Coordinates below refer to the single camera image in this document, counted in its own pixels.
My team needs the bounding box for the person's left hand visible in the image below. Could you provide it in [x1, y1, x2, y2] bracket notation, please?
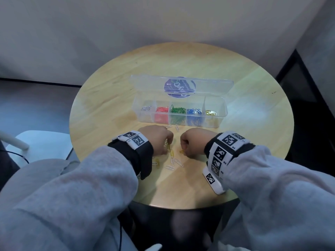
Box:
[139, 125, 174, 156]

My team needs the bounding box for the person's right hand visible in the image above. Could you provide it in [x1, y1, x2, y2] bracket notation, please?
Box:
[180, 128, 218, 158]

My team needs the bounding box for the person's right forearm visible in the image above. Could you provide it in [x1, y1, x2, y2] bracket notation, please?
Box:
[217, 145, 335, 251]

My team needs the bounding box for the person's left forearm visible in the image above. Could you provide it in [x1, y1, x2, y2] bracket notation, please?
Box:
[0, 145, 139, 251]

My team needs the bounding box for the pile of red paper clips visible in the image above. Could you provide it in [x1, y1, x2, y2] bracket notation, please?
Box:
[155, 106, 169, 123]

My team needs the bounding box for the clear plastic compartment box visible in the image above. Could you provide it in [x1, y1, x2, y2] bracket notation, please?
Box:
[131, 74, 234, 128]

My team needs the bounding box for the pile of green paper clips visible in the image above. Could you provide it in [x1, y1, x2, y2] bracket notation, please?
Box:
[170, 104, 186, 116]

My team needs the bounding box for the black left wrist tracker band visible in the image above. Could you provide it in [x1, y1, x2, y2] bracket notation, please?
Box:
[108, 130, 154, 180]

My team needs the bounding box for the black wrist tracker band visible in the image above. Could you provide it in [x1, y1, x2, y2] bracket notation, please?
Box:
[108, 130, 154, 180]
[203, 131, 256, 195]

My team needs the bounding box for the black right wrist tracker band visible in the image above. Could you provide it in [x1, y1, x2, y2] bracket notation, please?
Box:
[203, 131, 256, 195]

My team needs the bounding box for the round purple sticker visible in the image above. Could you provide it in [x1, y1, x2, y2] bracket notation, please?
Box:
[163, 77, 197, 98]

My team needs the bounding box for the white chair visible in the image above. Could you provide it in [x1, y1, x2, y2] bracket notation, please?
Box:
[0, 130, 74, 168]

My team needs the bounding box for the thin black cable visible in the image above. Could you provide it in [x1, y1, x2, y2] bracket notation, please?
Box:
[0, 149, 30, 165]

